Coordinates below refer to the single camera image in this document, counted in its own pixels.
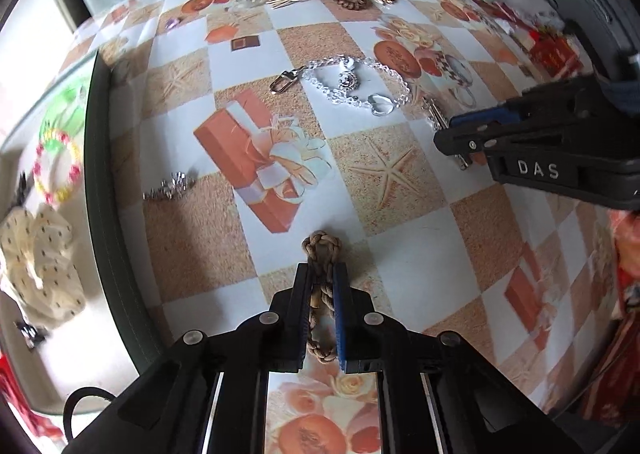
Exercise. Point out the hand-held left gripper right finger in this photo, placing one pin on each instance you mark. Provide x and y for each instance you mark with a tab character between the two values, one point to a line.
341	319

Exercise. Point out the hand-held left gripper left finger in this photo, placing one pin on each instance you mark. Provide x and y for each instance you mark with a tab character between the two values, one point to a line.
300	319

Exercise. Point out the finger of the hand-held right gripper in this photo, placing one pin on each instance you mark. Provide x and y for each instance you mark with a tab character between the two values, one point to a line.
460	141
480	114

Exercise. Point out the silver red hair clip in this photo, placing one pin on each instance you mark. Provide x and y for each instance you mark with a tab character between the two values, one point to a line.
434	113

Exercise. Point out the white cardboard box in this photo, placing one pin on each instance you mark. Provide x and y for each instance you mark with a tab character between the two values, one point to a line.
95	194

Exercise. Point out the white polka dot scrunchie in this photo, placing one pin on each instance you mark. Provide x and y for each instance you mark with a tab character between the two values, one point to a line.
40	264

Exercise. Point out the black hair clip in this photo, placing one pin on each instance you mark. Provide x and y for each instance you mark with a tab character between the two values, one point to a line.
30	334

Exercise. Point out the green bangle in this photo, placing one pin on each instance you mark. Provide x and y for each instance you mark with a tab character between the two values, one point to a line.
62	101

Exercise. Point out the orange red gift box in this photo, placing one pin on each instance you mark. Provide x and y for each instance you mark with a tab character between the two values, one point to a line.
555	56

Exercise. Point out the checkered printed tablecloth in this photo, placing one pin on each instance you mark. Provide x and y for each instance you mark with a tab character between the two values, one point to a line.
400	234

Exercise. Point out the red patterned cloth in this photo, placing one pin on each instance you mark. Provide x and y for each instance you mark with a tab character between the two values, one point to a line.
620	309

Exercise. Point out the small silver tiara charm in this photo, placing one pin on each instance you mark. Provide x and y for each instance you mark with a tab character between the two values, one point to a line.
172	186

